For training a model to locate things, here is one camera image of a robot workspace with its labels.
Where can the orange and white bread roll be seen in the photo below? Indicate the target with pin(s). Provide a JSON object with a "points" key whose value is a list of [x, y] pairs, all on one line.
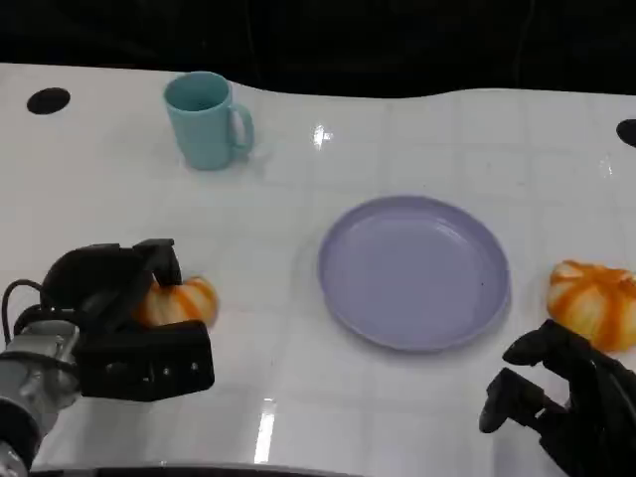
{"points": [[591, 303], [194, 303]]}

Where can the lilac plate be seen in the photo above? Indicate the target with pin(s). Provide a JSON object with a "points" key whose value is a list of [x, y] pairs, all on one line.
{"points": [[412, 273]]}

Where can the pale green mug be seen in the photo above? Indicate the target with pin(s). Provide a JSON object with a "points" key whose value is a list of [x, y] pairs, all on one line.
{"points": [[201, 129]]}

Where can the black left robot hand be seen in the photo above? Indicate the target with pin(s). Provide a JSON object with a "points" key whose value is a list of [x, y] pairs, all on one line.
{"points": [[94, 278]]}

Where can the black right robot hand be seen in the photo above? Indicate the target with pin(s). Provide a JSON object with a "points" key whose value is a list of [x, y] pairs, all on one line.
{"points": [[596, 397]]}

